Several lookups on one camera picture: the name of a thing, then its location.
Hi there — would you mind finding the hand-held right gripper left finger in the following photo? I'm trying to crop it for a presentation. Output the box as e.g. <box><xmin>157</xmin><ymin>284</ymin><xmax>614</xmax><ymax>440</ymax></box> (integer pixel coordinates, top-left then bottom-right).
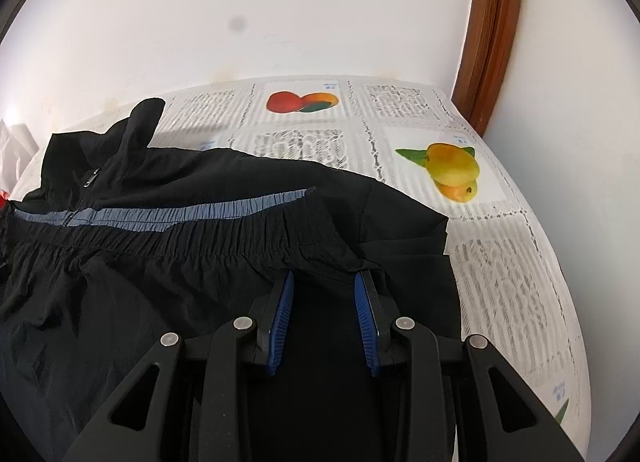
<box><xmin>62</xmin><ymin>269</ymin><xmax>296</xmax><ymax>462</ymax></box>

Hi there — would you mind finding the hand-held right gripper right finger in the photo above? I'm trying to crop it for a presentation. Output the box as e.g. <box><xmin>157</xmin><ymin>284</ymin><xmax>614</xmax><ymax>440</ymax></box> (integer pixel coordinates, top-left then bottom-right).
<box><xmin>352</xmin><ymin>269</ymin><xmax>586</xmax><ymax>462</ymax></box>

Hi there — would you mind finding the black white blue jacket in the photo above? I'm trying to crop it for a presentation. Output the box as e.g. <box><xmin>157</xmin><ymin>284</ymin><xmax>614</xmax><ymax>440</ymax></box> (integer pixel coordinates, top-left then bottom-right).
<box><xmin>0</xmin><ymin>98</ymin><xmax>463</xmax><ymax>462</ymax></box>

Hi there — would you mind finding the fruit printed tablecloth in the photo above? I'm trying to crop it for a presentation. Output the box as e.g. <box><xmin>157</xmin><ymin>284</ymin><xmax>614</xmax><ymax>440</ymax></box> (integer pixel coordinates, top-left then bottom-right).
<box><xmin>10</xmin><ymin>76</ymin><xmax>588</xmax><ymax>448</ymax></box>

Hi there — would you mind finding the white plastic shopping bag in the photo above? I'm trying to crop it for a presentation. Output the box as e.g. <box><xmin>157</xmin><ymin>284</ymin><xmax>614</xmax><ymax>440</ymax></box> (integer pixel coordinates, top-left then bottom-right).
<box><xmin>0</xmin><ymin>119</ymin><xmax>41</xmax><ymax>193</ymax></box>

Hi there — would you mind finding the brown wooden door frame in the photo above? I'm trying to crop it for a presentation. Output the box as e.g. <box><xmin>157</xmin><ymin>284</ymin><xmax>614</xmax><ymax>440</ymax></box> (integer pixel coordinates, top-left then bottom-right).
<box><xmin>450</xmin><ymin>0</ymin><xmax>526</xmax><ymax>137</ymax></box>

